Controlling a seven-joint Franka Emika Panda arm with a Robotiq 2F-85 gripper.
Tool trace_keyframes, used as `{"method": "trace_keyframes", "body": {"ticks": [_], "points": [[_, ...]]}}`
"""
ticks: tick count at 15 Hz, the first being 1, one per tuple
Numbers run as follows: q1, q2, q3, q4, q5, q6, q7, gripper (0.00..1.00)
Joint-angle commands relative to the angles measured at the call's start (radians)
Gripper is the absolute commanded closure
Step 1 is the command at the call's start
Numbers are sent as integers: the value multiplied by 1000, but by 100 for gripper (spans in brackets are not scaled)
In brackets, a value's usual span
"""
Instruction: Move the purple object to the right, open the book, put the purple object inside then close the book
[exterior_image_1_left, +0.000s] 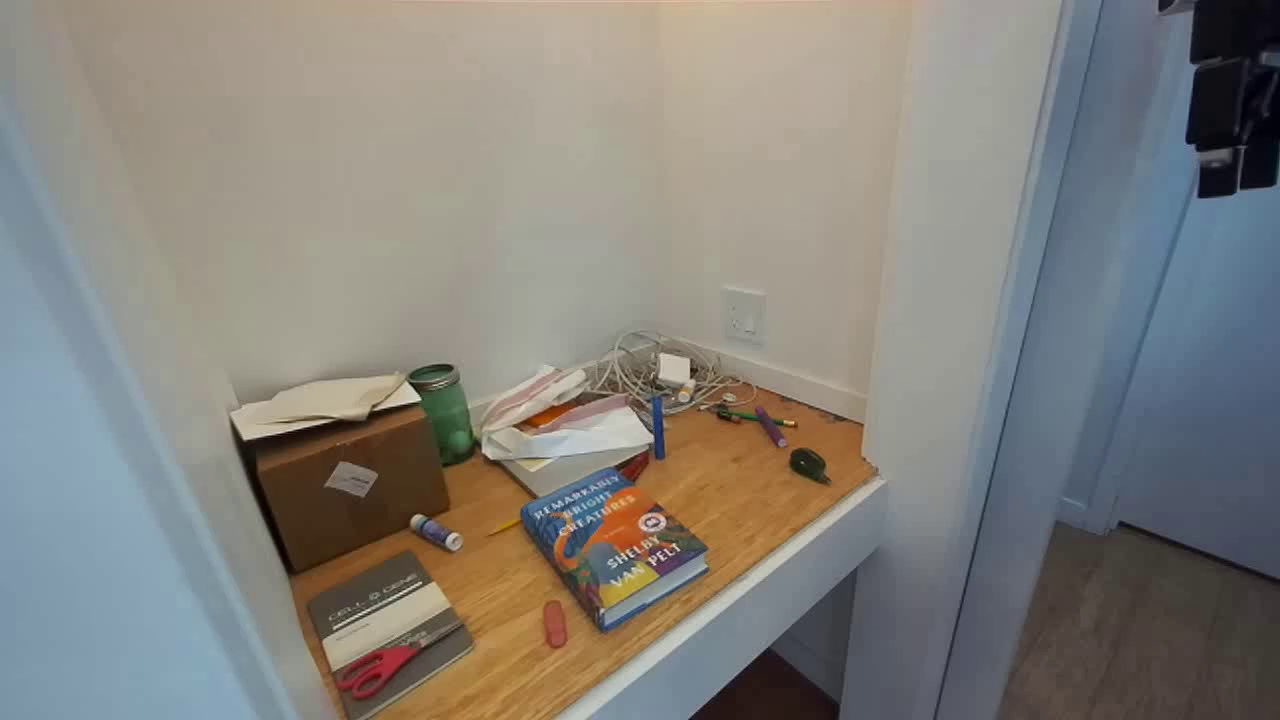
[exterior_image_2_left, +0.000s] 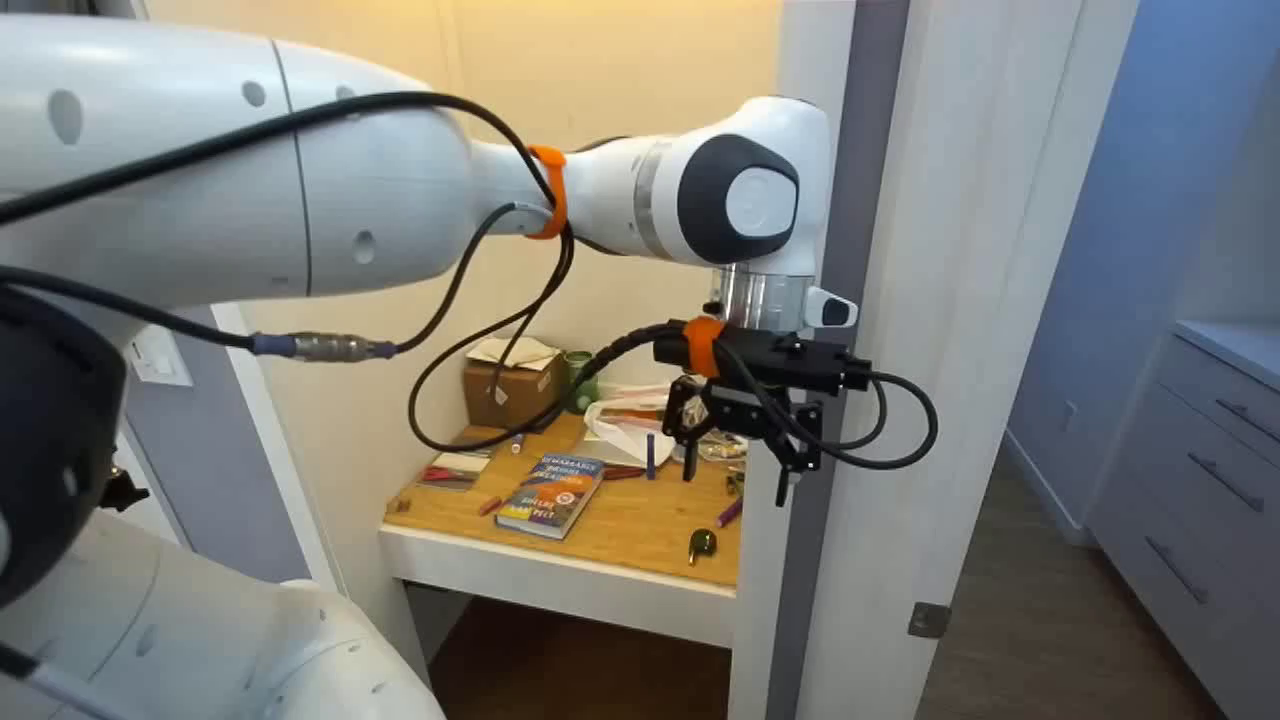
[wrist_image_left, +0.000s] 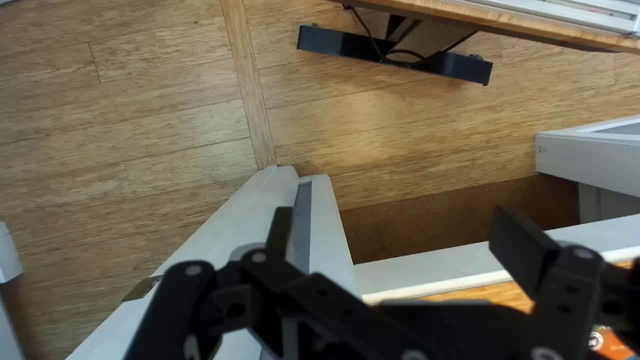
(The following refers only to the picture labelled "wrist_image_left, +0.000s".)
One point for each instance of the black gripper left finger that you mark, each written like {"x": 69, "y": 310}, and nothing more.
{"x": 201, "y": 313}

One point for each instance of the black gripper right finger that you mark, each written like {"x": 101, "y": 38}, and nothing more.
{"x": 566, "y": 293}

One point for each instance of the light wooden board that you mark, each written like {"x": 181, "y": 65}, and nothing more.
{"x": 506, "y": 23}

